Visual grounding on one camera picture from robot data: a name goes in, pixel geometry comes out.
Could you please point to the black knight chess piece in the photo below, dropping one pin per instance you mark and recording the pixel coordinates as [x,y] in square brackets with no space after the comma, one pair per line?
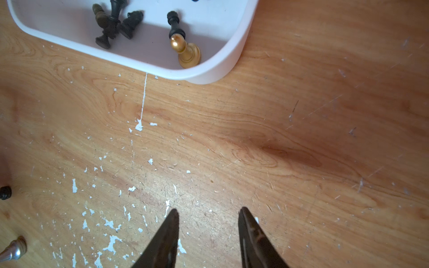
[129,24]

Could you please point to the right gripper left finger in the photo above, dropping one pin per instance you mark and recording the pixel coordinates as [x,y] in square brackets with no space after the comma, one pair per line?
[161,252]

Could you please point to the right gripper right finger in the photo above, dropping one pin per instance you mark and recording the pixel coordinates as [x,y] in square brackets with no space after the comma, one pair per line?
[256,249]

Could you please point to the black king chess piece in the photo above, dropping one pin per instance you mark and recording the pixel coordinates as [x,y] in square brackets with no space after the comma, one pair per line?
[111,30]

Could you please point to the gold and black pawn pair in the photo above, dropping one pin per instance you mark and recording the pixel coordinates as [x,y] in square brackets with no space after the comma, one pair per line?
[189,54]

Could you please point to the silver chess piece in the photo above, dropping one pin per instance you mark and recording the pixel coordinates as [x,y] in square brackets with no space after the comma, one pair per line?
[15,250]

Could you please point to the white plastic storage box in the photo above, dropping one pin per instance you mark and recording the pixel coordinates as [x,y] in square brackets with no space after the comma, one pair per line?
[218,28]

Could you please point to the olive pawn chess piece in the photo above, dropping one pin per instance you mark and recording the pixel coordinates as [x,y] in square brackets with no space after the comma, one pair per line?
[100,15]

